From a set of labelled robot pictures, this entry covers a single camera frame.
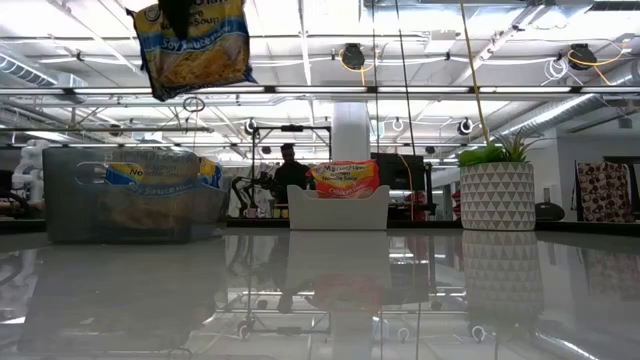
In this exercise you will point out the black flat screen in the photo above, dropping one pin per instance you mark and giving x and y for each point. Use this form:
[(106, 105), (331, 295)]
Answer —
[(395, 170)]

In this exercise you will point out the black round device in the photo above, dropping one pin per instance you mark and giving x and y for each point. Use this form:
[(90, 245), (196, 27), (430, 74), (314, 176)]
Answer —
[(550, 212)]

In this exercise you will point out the white plastic bin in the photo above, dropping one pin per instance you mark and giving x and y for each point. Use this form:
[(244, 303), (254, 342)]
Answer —
[(337, 215)]

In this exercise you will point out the silver ventilation duct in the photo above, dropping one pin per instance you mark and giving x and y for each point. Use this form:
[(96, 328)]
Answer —
[(30, 72), (615, 87)]

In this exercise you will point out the black rig frame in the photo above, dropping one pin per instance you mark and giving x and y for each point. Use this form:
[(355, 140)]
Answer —
[(292, 128)]

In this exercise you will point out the green succulent in white pot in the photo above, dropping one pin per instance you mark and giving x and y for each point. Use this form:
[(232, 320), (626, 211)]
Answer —
[(497, 200)]

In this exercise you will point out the orange Maruchan noodle pack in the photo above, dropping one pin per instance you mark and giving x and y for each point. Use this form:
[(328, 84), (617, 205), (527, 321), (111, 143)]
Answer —
[(345, 180)]

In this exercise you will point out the long LED light strip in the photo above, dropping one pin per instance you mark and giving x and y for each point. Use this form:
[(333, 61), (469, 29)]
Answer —
[(350, 90)]

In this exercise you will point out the black background robot arm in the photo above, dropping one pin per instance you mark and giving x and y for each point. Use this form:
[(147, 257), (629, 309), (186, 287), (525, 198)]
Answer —
[(247, 187)]

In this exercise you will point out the person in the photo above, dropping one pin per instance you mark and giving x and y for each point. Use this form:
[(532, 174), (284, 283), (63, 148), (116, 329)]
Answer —
[(291, 175)]

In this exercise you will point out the blue Maruchan noodle pack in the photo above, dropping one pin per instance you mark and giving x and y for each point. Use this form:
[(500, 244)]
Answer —
[(210, 172), (160, 205), (200, 55)]

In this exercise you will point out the brown patterned hanging cloth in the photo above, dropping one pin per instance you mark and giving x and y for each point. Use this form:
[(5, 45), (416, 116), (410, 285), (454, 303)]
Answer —
[(605, 185)]

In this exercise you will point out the white pillar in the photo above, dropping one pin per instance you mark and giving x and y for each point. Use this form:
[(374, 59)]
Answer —
[(350, 130)]

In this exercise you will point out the smoky grey plastic bin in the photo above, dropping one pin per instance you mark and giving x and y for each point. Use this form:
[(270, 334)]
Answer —
[(75, 215)]

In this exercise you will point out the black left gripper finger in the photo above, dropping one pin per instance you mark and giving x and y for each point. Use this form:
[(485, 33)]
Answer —
[(176, 17)]

